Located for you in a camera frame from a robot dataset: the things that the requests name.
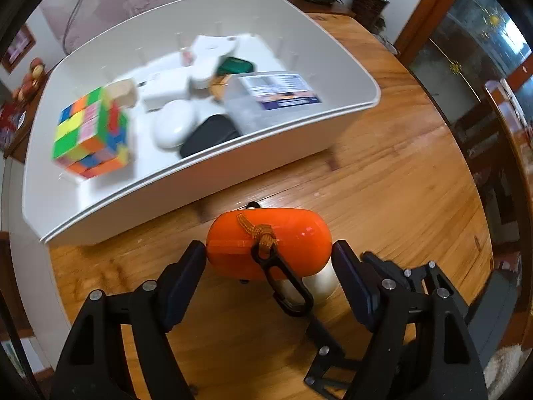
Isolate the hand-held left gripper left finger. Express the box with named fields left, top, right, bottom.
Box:
left=50, top=239, right=208, bottom=400

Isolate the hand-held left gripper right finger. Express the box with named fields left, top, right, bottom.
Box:
left=332, top=239, right=488, bottom=400

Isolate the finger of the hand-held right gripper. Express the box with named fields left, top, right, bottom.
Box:
left=303, top=314, right=364, bottom=400
left=361, top=251, right=438, bottom=296

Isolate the orange round case with carabiner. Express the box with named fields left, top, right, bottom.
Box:
left=206, top=202, right=334, bottom=317

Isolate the black charger plug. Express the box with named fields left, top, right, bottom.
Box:
left=180, top=114, right=242, bottom=159

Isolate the white plastic tray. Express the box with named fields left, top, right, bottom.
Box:
left=22, top=0, right=381, bottom=246

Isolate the colourful puzzle cube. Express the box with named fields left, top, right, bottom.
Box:
left=52, top=87, right=135, bottom=180

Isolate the small white box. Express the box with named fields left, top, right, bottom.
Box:
left=142, top=70, right=190, bottom=111

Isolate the beige wooden block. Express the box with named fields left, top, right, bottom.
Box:
left=106, top=78, right=139, bottom=109

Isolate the clear plastic box with label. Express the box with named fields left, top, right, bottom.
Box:
left=224, top=71, right=323, bottom=136

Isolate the small green box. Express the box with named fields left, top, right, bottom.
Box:
left=208, top=55, right=255, bottom=101

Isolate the cream tape roll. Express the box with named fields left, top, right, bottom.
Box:
left=279, top=263, right=339, bottom=307

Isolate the white fluffy rug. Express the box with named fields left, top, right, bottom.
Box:
left=485, top=344, right=527, bottom=400

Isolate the red printed box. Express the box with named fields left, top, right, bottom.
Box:
left=0, top=102, right=26, bottom=151

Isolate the wooden glass door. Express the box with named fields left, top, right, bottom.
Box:
left=393, top=0, right=533, bottom=134

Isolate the bowl of peaches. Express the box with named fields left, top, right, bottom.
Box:
left=14, top=57, right=46, bottom=103

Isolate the tall dark cylinder red lid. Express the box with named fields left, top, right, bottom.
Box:
left=353, top=0, right=390, bottom=30

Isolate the black television cable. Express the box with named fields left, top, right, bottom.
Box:
left=62, top=0, right=90, bottom=55

